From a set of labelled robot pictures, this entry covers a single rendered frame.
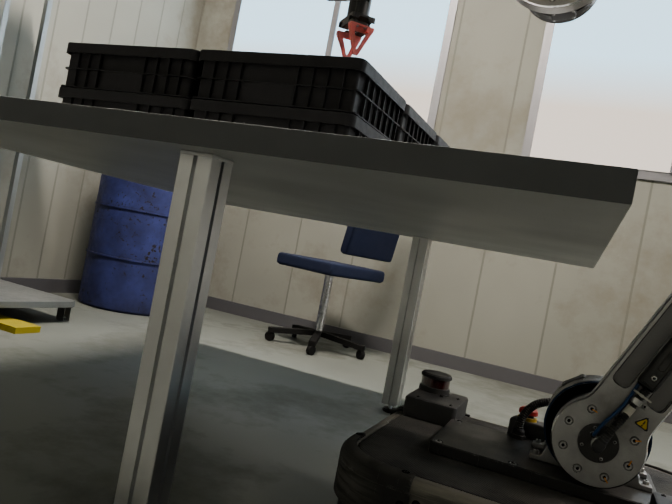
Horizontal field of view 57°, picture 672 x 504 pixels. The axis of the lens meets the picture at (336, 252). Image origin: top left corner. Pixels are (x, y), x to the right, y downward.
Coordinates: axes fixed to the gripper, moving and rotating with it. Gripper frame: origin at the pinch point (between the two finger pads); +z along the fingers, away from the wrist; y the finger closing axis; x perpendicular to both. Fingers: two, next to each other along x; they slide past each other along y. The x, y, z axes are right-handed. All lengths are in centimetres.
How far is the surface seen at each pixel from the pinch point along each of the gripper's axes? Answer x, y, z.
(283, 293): 66, -236, 85
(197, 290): -37, 56, 61
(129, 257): -35, -198, 75
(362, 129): -7.5, 36.8, 26.3
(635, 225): 212, -100, 8
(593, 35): 183, -125, -94
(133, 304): -28, -197, 100
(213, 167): -39, 59, 42
